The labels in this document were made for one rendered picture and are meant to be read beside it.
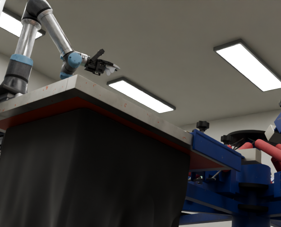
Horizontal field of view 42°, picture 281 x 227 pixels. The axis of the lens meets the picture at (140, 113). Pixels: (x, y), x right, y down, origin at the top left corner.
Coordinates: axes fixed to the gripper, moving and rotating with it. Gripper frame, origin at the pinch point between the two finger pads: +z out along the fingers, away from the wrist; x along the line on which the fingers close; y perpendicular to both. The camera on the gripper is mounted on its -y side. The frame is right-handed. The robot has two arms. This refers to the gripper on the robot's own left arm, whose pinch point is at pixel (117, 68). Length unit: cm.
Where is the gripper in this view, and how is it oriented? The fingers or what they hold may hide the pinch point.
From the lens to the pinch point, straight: 234.6
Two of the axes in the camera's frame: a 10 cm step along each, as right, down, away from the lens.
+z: 8.9, 2.7, 3.6
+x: 4.1, -1.5, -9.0
